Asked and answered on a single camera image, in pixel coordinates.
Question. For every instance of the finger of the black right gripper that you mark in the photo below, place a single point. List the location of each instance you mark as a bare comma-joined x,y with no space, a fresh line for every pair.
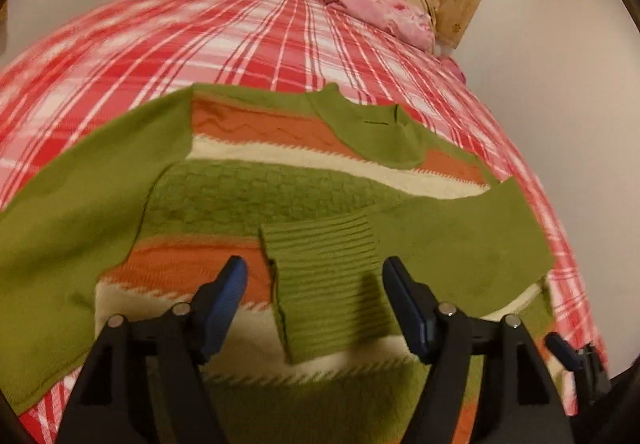
563,351

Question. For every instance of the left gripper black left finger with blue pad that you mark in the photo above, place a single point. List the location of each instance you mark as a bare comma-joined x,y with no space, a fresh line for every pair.
111,401

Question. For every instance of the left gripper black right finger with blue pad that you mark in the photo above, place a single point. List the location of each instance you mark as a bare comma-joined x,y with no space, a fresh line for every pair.
518,402

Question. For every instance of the green orange striped sweater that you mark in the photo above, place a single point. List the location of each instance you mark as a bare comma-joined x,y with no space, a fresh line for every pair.
314,191

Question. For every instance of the red white plaid bedsheet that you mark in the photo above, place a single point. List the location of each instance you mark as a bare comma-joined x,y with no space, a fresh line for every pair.
125,54

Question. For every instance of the pink folded blanket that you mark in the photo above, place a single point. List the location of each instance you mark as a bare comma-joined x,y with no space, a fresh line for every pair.
398,18

